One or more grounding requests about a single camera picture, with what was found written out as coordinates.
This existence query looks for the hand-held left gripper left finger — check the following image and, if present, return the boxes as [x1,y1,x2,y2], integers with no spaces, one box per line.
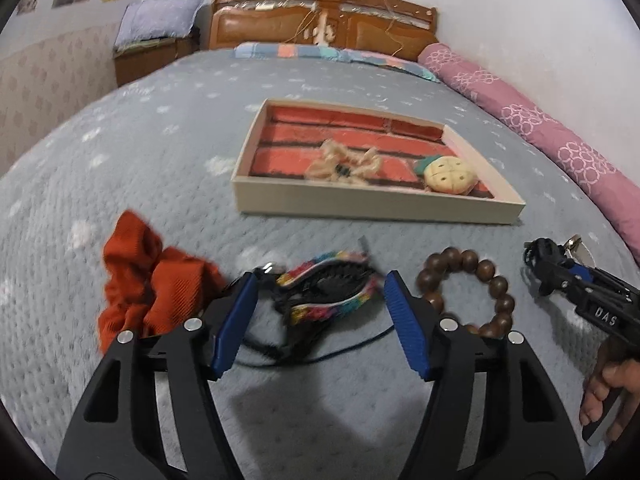
[55,271,259,480]

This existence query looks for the brown wooden nightstand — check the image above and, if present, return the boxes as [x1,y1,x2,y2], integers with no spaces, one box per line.
[113,30,202,88]

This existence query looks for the orange fabric scrunchie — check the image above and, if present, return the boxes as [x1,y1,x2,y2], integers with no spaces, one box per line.
[96,210,227,354]

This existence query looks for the beige box with red lining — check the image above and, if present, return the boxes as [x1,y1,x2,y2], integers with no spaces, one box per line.
[230,98,527,226]

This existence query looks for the beige charm hanging on headboard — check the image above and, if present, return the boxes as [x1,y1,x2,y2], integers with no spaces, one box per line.
[311,9,337,47]

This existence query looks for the grey flower-print bed blanket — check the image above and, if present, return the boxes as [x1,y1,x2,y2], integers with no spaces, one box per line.
[0,47,640,480]

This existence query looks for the brown wooden headboard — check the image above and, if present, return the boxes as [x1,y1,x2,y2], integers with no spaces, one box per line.
[208,0,440,62]

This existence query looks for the pink ring-print bolster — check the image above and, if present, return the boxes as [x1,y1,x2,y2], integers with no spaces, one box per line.
[417,42,640,263]

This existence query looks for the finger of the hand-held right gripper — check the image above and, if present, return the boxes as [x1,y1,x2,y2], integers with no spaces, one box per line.
[564,255,640,295]
[523,239,587,302]

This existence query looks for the brown wooden bead bracelet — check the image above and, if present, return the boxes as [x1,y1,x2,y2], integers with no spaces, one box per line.
[416,246,517,342]

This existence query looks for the colourful woven bracelet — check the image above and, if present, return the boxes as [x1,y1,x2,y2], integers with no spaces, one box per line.
[237,249,396,368]

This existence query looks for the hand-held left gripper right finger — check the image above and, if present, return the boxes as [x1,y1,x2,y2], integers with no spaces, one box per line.
[384,269,587,480]

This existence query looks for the yellow pineapple plush clip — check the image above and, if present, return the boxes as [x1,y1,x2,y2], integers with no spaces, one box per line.
[414,155,477,194]

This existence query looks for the lavender dotted pillow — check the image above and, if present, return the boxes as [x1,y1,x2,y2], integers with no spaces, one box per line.
[114,0,207,53]

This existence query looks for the beige knitted flower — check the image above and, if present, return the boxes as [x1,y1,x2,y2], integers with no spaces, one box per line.
[304,139,385,187]

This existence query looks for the person's right hand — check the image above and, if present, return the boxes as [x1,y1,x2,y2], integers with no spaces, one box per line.
[579,359,640,445]

